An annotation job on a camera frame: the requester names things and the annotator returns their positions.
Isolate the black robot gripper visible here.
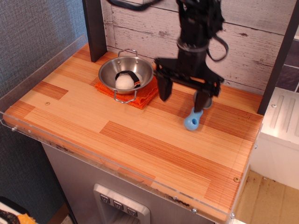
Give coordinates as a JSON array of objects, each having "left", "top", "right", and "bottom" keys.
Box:
[{"left": 155, "top": 50, "right": 224, "bottom": 112}]

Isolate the blue handled grey spoon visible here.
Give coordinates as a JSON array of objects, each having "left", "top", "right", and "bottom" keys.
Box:
[{"left": 184, "top": 95, "right": 205, "bottom": 131}]

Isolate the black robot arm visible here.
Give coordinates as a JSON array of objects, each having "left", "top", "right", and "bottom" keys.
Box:
[{"left": 155, "top": 0, "right": 224, "bottom": 112}]

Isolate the orange rag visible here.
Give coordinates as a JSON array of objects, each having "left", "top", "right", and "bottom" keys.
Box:
[{"left": 94, "top": 66, "right": 158, "bottom": 109}]

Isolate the white toy sushi ball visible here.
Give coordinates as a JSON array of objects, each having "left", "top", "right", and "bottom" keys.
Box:
[{"left": 115, "top": 70, "right": 143, "bottom": 90}]

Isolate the white plastic toy sink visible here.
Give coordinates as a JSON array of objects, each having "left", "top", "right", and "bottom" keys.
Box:
[{"left": 249, "top": 88, "right": 299, "bottom": 189}]

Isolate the silver toy fridge cabinet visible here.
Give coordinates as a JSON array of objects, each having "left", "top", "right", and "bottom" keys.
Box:
[{"left": 41, "top": 142, "right": 227, "bottom": 224}]

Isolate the ice dispenser button panel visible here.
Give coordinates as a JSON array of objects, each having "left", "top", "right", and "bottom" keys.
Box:
[{"left": 93, "top": 184, "right": 151, "bottom": 224}]

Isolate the yellow black object corner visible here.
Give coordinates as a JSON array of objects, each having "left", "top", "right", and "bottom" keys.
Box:
[{"left": 0, "top": 210, "right": 36, "bottom": 224}]

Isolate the steel bowl with wire handles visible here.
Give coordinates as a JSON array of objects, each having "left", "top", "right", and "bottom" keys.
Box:
[{"left": 98, "top": 49, "right": 154, "bottom": 104}]

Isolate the black cable loop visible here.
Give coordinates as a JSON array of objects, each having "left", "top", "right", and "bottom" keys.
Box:
[{"left": 206, "top": 34, "right": 228, "bottom": 62}]

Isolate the dark vertical post right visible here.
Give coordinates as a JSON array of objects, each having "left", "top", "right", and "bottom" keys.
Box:
[{"left": 257, "top": 0, "right": 299, "bottom": 115}]

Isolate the dark vertical post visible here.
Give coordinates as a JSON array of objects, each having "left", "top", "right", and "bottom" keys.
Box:
[
  {"left": 82, "top": 0, "right": 107, "bottom": 62},
  {"left": 257, "top": 0, "right": 299, "bottom": 115}
]

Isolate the dark vertical post left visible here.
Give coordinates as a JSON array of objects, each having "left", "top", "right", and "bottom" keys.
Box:
[{"left": 82, "top": 0, "right": 107, "bottom": 62}]

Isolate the clear acrylic guard rail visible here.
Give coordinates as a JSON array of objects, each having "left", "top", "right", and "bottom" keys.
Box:
[{"left": 2, "top": 46, "right": 262, "bottom": 224}]

